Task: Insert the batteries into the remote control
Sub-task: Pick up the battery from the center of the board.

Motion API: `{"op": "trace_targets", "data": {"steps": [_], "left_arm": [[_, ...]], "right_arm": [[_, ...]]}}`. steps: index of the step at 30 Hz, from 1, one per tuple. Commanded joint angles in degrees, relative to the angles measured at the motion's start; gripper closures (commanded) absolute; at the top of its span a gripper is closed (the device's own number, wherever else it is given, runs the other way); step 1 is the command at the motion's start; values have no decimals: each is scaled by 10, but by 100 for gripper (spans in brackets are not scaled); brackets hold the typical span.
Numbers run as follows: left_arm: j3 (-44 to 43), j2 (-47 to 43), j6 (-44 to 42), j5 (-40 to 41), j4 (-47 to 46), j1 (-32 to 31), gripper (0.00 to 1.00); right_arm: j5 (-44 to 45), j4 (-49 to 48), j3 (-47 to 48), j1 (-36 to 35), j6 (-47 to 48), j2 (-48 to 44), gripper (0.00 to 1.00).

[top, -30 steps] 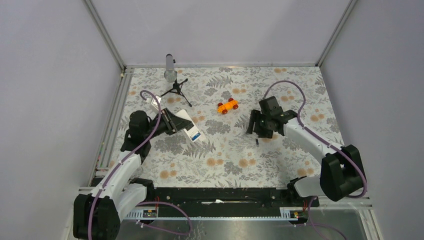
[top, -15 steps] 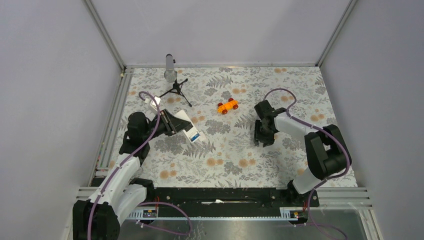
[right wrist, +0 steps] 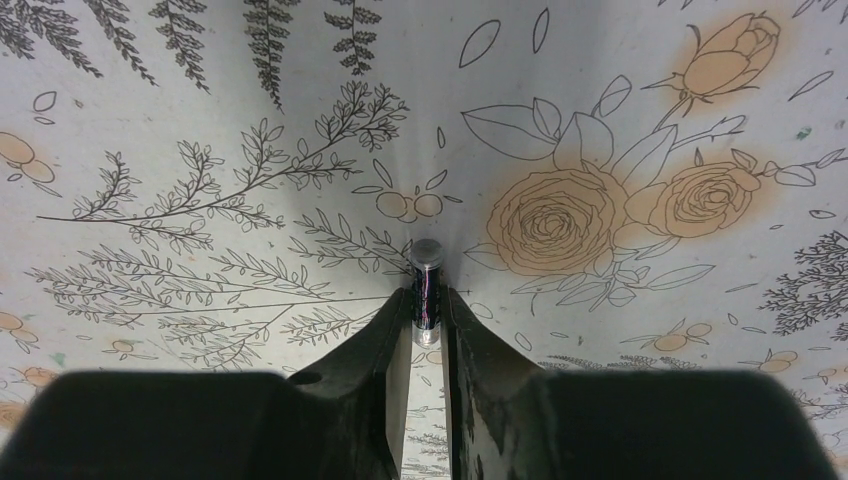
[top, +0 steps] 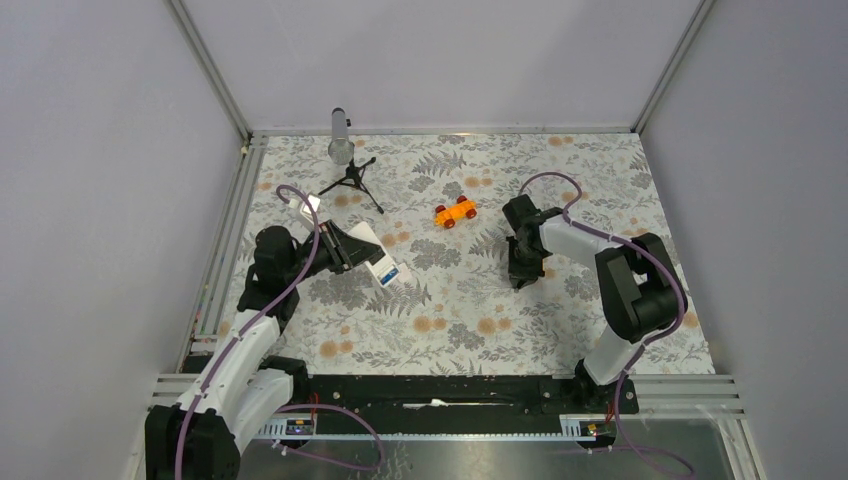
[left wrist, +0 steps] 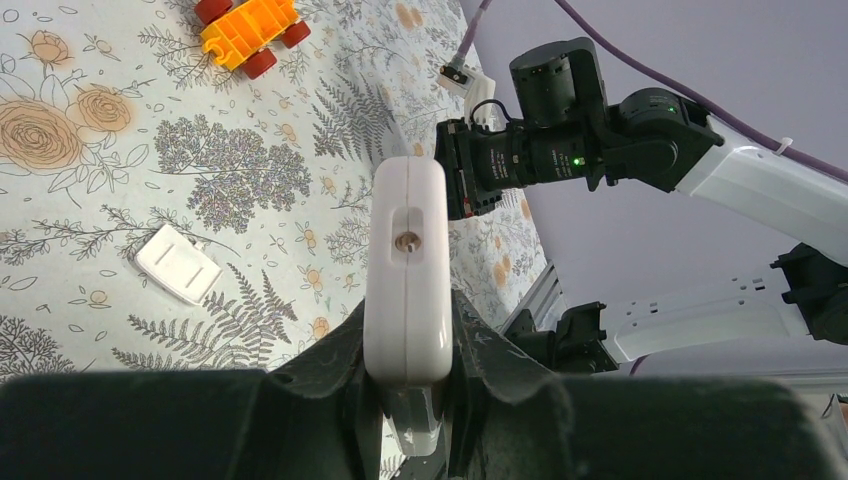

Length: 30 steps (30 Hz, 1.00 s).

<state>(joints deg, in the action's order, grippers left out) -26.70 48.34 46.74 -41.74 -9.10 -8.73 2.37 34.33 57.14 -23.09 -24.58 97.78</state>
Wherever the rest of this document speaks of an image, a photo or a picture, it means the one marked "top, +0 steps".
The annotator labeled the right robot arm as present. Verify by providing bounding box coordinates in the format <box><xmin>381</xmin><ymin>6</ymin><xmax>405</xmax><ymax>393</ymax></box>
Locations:
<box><xmin>502</xmin><ymin>194</ymin><xmax>688</xmax><ymax>412</ymax></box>

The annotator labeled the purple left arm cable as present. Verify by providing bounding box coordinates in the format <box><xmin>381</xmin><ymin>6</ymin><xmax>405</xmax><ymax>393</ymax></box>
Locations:
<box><xmin>173</xmin><ymin>184</ymin><xmax>387</xmax><ymax>480</ymax></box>

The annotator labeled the black mini tripod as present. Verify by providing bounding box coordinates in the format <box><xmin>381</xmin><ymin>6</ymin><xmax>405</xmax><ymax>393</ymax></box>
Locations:
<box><xmin>318</xmin><ymin>157</ymin><xmax>385</xmax><ymax>215</ymax></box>

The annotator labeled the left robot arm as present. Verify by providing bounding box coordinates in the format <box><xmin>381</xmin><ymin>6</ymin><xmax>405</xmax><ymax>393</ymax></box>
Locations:
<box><xmin>144</xmin><ymin>221</ymin><xmax>398</xmax><ymax>479</ymax></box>

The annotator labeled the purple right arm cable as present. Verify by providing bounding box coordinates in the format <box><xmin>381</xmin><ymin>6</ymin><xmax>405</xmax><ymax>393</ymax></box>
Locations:
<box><xmin>516</xmin><ymin>171</ymin><xmax>700</xmax><ymax>480</ymax></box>

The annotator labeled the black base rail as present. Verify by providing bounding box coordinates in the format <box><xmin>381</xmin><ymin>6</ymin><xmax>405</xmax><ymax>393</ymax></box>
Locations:
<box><xmin>292</xmin><ymin>375</ymin><xmax>640</xmax><ymax>436</ymax></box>

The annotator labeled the white remote control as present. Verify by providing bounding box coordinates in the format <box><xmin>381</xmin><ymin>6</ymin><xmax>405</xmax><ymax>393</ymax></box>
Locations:
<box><xmin>347</xmin><ymin>221</ymin><xmax>413</xmax><ymax>289</ymax></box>

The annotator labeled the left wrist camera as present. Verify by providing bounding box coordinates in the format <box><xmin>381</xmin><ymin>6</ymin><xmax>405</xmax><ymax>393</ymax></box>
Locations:
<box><xmin>290</xmin><ymin>194</ymin><xmax>321</xmax><ymax>230</ymax></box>

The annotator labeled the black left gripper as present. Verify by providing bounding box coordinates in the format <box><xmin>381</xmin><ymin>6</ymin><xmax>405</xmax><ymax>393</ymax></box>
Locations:
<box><xmin>285</xmin><ymin>219</ymin><xmax>381</xmax><ymax>285</ymax></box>

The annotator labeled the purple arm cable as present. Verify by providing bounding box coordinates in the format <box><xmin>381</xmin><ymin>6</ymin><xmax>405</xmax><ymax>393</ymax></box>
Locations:
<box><xmin>173</xmin><ymin>184</ymin><xmax>387</xmax><ymax>480</ymax></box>
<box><xmin>516</xmin><ymin>171</ymin><xmax>700</xmax><ymax>480</ymax></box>

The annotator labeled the blue AA battery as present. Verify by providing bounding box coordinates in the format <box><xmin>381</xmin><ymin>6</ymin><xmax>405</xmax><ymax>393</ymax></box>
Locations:
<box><xmin>381</xmin><ymin>268</ymin><xmax>399</xmax><ymax>285</ymax></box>

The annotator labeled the silver microphone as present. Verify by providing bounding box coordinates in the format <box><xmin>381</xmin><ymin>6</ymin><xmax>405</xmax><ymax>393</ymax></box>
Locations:
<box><xmin>328</xmin><ymin>107</ymin><xmax>355</xmax><ymax>165</ymax></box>

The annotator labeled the orange toy car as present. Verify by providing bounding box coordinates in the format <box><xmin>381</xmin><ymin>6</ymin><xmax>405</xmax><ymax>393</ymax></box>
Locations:
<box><xmin>433</xmin><ymin>196</ymin><xmax>477</xmax><ymax>229</ymax></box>

